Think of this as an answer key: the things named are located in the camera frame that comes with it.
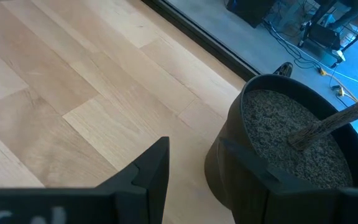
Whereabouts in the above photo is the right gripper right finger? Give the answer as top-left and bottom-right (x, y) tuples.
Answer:
(218, 138), (342, 224)

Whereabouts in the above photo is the green leafy potted tree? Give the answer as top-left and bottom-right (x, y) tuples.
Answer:
(287, 91), (358, 152)

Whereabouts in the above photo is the yellow floor cable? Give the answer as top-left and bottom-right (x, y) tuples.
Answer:
(318, 68), (358, 126)

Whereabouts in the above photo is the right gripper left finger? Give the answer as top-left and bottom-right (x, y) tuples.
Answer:
(94, 136), (170, 224)

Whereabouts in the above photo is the white floor cable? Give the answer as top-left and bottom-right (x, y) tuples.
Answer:
(268, 24), (358, 90)

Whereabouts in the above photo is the black equipment cart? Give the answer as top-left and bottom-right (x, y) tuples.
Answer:
(297, 0), (358, 68)

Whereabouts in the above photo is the black plant pot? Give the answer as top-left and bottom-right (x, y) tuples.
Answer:
(203, 73), (358, 224)

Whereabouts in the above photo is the black floor box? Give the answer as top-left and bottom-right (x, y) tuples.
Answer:
(224, 0), (277, 29)

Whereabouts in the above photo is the black floor cable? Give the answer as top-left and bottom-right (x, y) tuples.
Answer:
(262, 20), (320, 71)

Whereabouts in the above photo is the grey gravel pot filling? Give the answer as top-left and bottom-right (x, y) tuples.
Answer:
(242, 89), (354, 190)

